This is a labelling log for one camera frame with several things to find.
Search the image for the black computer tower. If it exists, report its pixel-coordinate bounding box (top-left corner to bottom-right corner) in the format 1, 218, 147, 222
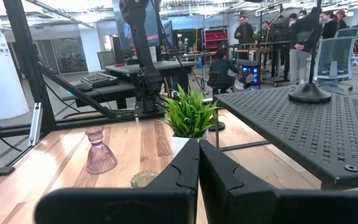
241, 62, 261, 90

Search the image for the rack with red bins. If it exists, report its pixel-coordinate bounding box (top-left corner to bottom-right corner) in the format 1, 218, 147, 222
202, 28, 229, 52

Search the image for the grey desk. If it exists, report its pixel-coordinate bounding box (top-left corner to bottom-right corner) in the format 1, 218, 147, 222
59, 60, 199, 110

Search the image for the person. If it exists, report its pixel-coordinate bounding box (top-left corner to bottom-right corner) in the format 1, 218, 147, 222
289, 7, 321, 86
209, 49, 239, 94
234, 15, 255, 60
336, 9, 349, 30
320, 11, 340, 40

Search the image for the green plant in white pot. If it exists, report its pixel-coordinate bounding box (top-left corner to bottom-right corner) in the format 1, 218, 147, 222
162, 83, 222, 156

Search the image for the green glass candle holder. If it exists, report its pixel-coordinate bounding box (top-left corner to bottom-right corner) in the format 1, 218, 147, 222
130, 169, 160, 189

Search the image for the black keyboard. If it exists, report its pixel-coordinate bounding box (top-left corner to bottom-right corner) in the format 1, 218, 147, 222
79, 72, 120, 90

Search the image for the black computer mouse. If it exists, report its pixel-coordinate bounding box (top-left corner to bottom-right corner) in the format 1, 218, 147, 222
74, 83, 93, 93

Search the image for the grey mesh office chair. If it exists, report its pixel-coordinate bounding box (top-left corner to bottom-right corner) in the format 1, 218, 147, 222
314, 27, 358, 91

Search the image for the dark computer monitor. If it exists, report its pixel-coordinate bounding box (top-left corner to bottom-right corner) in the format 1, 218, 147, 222
112, 0, 163, 51

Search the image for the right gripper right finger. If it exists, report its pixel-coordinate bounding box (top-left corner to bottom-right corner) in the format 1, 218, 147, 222
199, 140, 358, 224

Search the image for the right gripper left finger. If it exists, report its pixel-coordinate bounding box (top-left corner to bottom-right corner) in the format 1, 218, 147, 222
34, 138, 201, 224

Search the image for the black aluminium table frame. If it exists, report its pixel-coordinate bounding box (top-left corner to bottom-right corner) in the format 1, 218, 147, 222
0, 0, 167, 192

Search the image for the silver metal bracket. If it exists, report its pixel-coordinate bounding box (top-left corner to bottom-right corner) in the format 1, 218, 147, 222
28, 101, 43, 147

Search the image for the black perforated metal shelf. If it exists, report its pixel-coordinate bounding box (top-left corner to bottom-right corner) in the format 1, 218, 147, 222
212, 84, 358, 191

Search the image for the pink glass candle holder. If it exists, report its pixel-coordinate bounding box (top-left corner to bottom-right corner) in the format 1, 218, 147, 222
84, 126, 118, 175

